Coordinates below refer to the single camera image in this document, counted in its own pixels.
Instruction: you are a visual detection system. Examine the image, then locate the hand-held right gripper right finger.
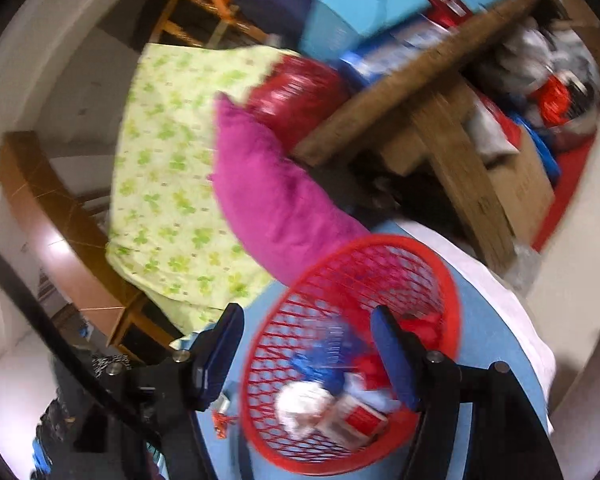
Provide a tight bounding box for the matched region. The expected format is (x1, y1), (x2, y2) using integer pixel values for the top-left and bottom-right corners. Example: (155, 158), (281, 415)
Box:
(370, 305), (564, 480)

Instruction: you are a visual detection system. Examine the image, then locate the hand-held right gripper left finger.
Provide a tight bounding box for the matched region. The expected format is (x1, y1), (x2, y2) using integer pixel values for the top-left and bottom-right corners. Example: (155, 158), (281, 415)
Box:
(105, 303), (246, 480)

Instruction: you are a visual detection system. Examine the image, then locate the blue plastic wrapper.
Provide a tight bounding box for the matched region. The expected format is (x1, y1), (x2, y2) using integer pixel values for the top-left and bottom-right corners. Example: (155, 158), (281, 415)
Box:
(291, 320), (363, 395)

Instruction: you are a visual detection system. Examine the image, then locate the small white and red carton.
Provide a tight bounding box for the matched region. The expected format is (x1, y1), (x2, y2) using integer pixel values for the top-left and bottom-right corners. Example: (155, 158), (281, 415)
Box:
(316, 394), (390, 450)

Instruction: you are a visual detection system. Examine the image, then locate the white tissue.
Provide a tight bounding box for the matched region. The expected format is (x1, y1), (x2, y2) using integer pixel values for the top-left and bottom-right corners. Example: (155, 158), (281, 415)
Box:
(274, 381), (337, 440)

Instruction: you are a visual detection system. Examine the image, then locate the red mesh plastic basket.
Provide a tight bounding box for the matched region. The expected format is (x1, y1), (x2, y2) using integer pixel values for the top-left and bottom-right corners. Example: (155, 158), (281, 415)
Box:
(239, 234), (462, 477)

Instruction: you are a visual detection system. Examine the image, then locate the small orange wrapper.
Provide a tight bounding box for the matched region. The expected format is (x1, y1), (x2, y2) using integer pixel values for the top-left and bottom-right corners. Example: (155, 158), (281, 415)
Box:
(212, 407), (231, 442)

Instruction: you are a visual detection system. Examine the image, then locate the blue blanket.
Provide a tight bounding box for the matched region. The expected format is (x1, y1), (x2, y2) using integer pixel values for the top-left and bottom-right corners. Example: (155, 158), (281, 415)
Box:
(172, 220), (551, 480)

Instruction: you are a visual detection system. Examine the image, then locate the black dotted garment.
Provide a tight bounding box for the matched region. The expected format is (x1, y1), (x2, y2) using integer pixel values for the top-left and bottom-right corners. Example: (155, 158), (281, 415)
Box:
(92, 354), (133, 378)

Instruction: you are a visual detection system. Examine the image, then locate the pink pillow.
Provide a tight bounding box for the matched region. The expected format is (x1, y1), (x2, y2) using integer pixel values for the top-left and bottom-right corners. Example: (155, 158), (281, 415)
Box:
(207, 92), (373, 287)

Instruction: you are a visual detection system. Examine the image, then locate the green floral quilt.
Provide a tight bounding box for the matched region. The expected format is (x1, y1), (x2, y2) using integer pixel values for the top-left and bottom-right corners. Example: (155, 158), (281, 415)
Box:
(105, 42), (301, 336)

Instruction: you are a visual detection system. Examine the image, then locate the curved wooden column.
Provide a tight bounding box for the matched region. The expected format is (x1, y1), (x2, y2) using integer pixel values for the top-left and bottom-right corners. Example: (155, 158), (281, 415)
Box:
(0, 130), (176, 348)

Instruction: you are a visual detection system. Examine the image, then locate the brown cardboard box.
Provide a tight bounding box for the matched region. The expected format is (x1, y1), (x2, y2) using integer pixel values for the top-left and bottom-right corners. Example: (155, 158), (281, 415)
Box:
(482, 127), (556, 246)

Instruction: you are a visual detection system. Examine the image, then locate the wooden table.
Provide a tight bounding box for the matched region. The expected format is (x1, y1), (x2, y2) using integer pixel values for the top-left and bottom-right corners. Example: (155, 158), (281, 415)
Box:
(291, 0), (548, 273)

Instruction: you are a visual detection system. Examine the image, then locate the large red plastic bag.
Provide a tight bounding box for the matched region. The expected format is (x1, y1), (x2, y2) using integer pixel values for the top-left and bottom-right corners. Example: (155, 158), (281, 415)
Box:
(245, 55), (353, 153)

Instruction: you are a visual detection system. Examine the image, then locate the metal bowl with red bag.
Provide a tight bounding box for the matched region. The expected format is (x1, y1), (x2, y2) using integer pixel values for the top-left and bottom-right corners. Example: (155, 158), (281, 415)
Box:
(522, 47), (600, 136)

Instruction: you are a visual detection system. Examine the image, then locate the blue and white packet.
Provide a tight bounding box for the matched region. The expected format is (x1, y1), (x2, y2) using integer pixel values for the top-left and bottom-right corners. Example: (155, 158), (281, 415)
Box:
(337, 17), (456, 81)

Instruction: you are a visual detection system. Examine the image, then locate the wooden banister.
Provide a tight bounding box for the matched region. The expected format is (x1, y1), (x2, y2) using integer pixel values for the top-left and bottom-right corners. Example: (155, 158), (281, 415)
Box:
(150, 0), (271, 51)

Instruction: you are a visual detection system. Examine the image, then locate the light blue cardboard box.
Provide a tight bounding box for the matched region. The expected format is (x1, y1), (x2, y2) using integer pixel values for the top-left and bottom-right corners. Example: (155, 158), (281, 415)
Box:
(299, 0), (433, 61)

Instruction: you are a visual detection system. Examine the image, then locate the black cable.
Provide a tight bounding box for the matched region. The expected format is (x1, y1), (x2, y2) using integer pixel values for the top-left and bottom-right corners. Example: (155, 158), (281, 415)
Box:
(0, 232), (153, 433)

